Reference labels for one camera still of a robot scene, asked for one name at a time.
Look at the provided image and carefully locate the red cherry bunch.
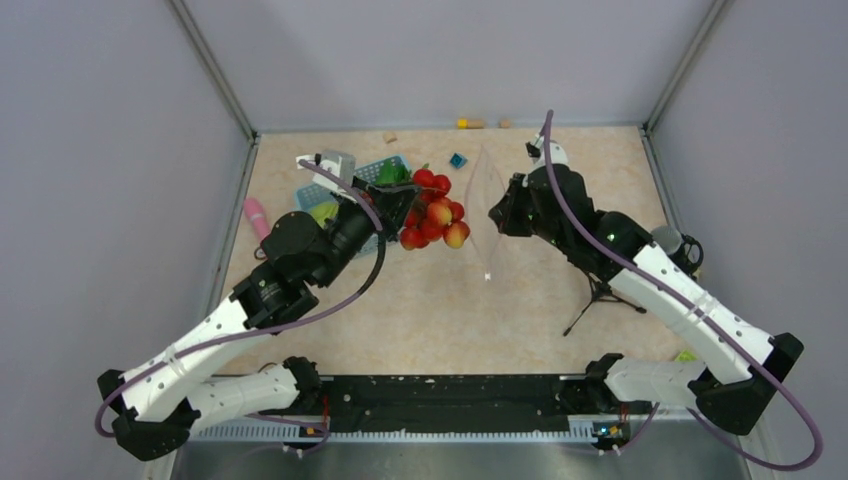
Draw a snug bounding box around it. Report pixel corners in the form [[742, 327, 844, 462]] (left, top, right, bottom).
[[399, 165, 471, 251]]

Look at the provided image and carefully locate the clear pink-dotted zip bag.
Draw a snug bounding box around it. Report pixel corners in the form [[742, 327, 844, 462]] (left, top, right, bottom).
[[464, 144, 506, 284]]

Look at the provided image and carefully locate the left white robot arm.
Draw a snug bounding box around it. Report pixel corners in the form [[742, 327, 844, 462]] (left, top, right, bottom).
[[97, 181, 420, 461]]

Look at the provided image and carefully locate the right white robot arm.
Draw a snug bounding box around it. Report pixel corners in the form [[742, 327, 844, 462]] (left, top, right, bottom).
[[488, 164, 804, 435]]

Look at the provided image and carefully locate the green leafy vegetable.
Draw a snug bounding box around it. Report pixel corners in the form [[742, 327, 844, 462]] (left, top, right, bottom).
[[374, 161, 411, 186]]

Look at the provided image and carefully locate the green apple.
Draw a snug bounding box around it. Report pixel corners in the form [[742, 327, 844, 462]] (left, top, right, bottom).
[[309, 201, 339, 228]]

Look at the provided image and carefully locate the blue square block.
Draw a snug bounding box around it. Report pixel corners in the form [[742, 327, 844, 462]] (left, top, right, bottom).
[[449, 153, 468, 169]]

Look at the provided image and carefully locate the light blue plastic basket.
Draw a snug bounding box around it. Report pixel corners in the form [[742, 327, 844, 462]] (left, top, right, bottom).
[[294, 154, 412, 260]]

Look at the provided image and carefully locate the pink cylindrical bottle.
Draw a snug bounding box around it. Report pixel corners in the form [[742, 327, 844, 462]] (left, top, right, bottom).
[[243, 197, 271, 242]]

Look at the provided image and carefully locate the black microphone on stand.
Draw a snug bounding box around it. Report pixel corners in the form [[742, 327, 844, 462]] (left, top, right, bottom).
[[580, 225, 704, 321]]

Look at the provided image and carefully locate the small green block front right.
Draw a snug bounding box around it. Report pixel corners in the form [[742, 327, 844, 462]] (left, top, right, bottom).
[[674, 350, 697, 363]]

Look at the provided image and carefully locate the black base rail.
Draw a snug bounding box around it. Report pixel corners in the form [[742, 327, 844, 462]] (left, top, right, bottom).
[[258, 372, 627, 452]]

